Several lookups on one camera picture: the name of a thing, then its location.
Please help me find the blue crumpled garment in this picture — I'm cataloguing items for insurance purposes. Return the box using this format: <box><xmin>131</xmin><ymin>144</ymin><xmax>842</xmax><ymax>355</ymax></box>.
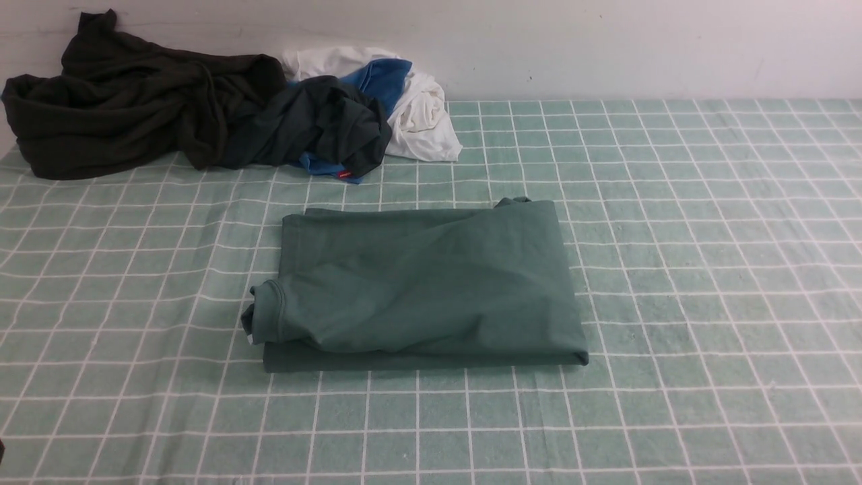
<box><xmin>288</xmin><ymin>58</ymin><xmax>413</xmax><ymax>185</ymax></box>

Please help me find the dark olive crumpled garment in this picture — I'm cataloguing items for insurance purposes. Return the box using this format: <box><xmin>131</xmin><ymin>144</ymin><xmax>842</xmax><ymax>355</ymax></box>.
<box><xmin>2</xmin><ymin>10</ymin><xmax>286</xmax><ymax>181</ymax></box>

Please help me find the green long-sleeve top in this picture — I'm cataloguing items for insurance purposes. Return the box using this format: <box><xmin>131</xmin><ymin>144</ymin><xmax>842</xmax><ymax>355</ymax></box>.
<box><xmin>241</xmin><ymin>197</ymin><xmax>590</xmax><ymax>373</ymax></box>

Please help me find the white crumpled garment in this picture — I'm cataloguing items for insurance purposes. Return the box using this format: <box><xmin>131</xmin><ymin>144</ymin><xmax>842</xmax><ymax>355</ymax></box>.
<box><xmin>282</xmin><ymin>46</ymin><xmax>463</xmax><ymax>162</ymax></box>

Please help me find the dark teal crumpled garment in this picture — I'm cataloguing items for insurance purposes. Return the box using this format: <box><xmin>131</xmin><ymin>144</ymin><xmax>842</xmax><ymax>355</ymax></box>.
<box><xmin>215</xmin><ymin>75</ymin><xmax>392</xmax><ymax>177</ymax></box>

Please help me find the green checkered tablecloth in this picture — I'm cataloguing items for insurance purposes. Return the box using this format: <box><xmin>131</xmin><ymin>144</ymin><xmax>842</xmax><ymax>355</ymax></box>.
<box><xmin>1</xmin><ymin>99</ymin><xmax>861</xmax><ymax>484</ymax></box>

